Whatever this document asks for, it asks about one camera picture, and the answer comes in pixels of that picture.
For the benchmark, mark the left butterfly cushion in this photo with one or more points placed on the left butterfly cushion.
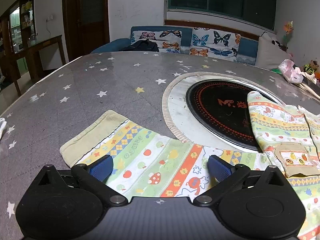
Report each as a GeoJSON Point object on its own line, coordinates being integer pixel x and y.
{"type": "Point", "coordinates": [168, 41]}

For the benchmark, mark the pink white plastic bag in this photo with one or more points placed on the pink white plastic bag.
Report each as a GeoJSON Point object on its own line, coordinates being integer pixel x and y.
{"type": "Point", "coordinates": [289, 72]}

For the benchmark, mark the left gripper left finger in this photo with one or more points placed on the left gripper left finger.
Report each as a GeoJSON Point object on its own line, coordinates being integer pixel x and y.
{"type": "Point", "coordinates": [91, 178]}

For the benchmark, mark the colourful patterned baby garment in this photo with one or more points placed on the colourful patterned baby garment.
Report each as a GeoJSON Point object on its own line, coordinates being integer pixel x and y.
{"type": "Point", "coordinates": [148, 164]}

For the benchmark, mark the panda plush toy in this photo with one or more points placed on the panda plush toy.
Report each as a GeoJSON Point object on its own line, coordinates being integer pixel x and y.
{"type": "Point", "coordinates": [274, 41]}

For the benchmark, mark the teddy bear toy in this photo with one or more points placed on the teddy bear toy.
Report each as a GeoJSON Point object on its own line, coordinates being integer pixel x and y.
{"type": "Point", "coordinates": [312, 68]}

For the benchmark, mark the butterfly cushion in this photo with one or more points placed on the butterfly cushion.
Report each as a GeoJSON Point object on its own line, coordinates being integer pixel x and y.
{"type": "Point", "coordinates": [168, 41]}
{"type": "Point", "coordinates": [213, 43]}

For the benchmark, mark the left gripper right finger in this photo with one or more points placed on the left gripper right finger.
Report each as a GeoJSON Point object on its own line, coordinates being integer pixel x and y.
{"type": "Point", "coordinates": [229, 177]}

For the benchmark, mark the wooden display cabinet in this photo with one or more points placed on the wooden display cabinet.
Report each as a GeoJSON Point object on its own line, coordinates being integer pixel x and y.
{"type": "Point", "coordinates": [17, 27]}

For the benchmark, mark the colourful pinwheel flower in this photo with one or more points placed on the colourful pinwheel flower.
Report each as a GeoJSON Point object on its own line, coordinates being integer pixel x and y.
{"type": "Point", "coordinates": [288, 28]}

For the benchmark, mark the grey pillow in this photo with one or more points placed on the grey pillow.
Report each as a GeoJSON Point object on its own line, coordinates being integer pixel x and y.
{"type": "Point", "coordinates": [269, 56]}

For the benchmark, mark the right butterfly cushion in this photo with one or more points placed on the right butterfly cushion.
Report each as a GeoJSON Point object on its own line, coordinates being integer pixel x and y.
{"type": "Point", "coordinates": [213, 43]}

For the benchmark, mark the dark wooden door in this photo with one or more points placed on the dark wooden door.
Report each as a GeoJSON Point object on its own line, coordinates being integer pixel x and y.
{"type": "Point", "coordinates": [85, 25]}

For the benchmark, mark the round black induction cooktop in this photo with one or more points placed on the round black induction cooktop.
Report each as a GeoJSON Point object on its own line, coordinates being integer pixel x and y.
{"type": "Point", "coordinates": [211, 109]}

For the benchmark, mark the cream folded cloth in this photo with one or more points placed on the cream folded cloth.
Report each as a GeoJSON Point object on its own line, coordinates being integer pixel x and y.
{"type": "Point", "coordinates": [309, 82]}

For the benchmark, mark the dark clothing on sofa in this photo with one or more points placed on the dark clothing on sofa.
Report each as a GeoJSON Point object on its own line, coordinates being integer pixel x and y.
{"type": "Point", "coordinates": [142, 45]}

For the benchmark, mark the blue sofa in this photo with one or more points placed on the blue sofa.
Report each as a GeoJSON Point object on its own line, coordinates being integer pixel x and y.
{"type": "Point", "coordinates": [247, 52]}

